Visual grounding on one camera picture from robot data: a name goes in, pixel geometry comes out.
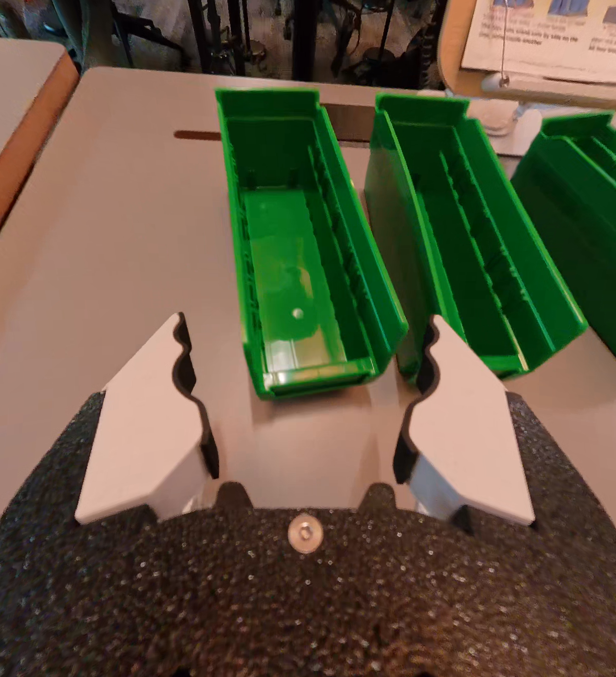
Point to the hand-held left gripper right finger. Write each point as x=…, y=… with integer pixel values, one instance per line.
x=472, y=433

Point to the instruction sheet on board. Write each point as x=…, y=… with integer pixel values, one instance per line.
x=453, y=53

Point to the white stand knob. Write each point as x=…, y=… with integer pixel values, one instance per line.
x=493, y=82

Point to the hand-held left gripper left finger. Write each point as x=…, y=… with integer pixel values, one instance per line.
x=138, y=423

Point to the green plastic bin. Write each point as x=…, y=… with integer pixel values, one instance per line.
x=387, y=222
x=286, y=264
x=577, y=222

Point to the instruction poster sheet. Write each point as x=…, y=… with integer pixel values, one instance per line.
x=551, y=42

